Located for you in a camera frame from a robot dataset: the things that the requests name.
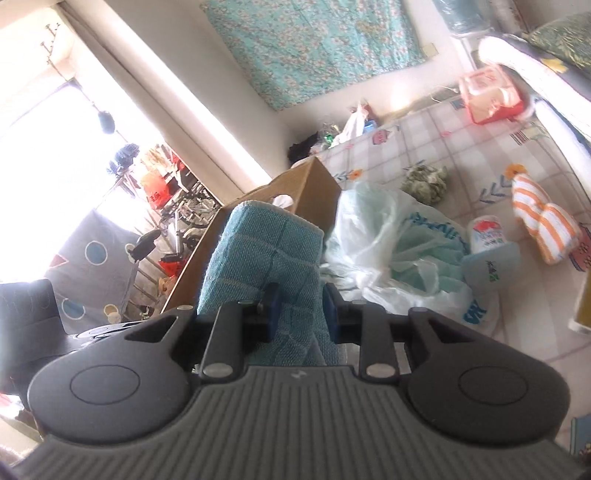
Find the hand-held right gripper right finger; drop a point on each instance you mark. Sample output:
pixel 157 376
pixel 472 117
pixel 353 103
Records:
pixel 330 314

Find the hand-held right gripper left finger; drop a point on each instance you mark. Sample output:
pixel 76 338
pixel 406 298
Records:
pixel 270 314

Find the teal woven towel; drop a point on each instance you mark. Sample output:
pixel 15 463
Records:
pixel 263 249

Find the brown cardboard box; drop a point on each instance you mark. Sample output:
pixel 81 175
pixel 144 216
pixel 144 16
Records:
pixel 314 184

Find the white yoghurt cup pack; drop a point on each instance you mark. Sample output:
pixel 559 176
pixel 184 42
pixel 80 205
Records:
pixel 487 240

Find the grey circle printed cloth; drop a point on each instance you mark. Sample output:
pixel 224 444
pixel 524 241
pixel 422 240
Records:
pixel 87 272

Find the parked bicycle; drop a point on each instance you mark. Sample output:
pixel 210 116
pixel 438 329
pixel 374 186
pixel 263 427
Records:
pixel 189 212

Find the green crumpled scrunchie cloth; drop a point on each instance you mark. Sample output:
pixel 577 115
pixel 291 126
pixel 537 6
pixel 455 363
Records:
pixel 422 182

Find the dark cloth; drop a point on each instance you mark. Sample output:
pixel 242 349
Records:
pixel 302 150

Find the red plastic bag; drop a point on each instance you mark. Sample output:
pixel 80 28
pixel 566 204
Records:
pixel 154 189

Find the hanging blue clothes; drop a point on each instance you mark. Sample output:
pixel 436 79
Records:
pixel 124 157

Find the small white plastic bag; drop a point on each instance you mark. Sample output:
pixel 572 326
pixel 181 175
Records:
pixel 348 129

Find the dark hanging object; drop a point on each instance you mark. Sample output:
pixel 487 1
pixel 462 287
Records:
pixel 106 122

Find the orange striped towel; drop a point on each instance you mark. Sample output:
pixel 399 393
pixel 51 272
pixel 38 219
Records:
pixel 545 217

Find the yellow tissue pack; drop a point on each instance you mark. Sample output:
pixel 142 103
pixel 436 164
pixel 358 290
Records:
pixel 582 304

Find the pink wet wipes pack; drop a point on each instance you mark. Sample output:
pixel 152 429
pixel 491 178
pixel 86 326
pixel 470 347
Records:
pixel 491 92

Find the white water dispenser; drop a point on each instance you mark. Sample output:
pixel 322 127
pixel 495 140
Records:
pixel 466 55

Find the white stitched quilt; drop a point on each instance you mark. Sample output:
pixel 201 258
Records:
pixel 508 55

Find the blue water jug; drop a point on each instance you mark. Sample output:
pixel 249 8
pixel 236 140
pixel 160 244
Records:
pixel 461 14

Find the grey star printed blanket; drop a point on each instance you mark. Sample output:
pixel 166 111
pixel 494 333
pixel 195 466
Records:
pixel 568 78

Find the floral paper roll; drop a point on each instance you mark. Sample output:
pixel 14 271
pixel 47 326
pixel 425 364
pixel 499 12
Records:
pixel 508 14

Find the green leaf printed pillow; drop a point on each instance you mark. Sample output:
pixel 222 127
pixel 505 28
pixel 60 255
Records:
pixel 568 37

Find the teal floral wall cloth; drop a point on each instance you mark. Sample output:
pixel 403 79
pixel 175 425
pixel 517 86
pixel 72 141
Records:
pixel 314 46

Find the beige wall socket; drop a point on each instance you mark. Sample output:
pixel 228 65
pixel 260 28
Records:
pixel 430 51

